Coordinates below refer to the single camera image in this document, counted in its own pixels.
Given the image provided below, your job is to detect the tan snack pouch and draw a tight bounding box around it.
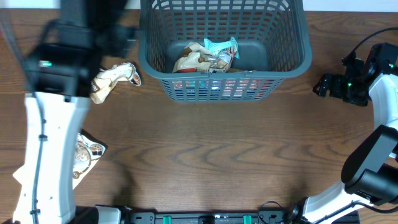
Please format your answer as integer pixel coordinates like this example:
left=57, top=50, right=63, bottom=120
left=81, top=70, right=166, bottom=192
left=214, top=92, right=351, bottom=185
left=90, top=62, right=142, bottom=104
left=172, top=42, right=238, bottom=73
left=12, top=133, right=107, bottom=190

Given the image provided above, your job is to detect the light teal tissue packet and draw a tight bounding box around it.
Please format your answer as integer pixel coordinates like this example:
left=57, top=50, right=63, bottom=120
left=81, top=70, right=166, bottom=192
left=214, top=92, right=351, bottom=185
left=204, top=37, right=240, bottom=59

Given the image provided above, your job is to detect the colourful tissue pack box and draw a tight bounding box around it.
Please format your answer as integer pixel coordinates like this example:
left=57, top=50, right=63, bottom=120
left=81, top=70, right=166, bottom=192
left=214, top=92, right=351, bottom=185
left=164, top=78, right=271, bottom=101

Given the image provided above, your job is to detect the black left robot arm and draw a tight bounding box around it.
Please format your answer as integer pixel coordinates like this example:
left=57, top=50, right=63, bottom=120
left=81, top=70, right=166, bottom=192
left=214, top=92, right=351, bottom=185
left=1, top=0, right=135, bottom=223

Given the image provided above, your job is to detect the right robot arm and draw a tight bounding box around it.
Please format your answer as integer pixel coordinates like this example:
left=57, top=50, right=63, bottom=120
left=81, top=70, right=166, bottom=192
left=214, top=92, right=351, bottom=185
left=284, top=43, right=397, bottom=223

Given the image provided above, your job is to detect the grey plastic basket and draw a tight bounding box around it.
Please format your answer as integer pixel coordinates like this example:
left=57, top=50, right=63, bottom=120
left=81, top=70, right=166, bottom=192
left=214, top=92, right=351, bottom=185
left=138, top=0, right=312, bottom=103

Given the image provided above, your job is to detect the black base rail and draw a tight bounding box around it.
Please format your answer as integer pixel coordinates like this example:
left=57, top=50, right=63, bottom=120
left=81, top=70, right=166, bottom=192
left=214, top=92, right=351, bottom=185
left=95, top=205, right=361, bottom=224

